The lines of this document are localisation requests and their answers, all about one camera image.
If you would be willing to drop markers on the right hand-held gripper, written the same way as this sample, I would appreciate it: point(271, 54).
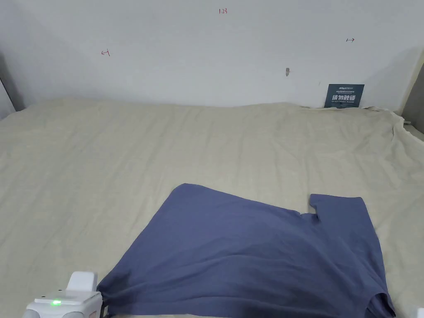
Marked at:
point(418, 313)

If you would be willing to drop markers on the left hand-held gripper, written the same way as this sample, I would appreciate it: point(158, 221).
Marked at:
point(71, 299)

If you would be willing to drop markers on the dark blue shirt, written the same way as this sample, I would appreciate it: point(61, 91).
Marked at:
point(238, 251)

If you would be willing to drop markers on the bed with beige sheet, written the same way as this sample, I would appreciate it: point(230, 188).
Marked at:
point(132, 159)

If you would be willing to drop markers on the dark blue sign card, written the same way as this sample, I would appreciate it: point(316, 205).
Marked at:
point(345, 95)

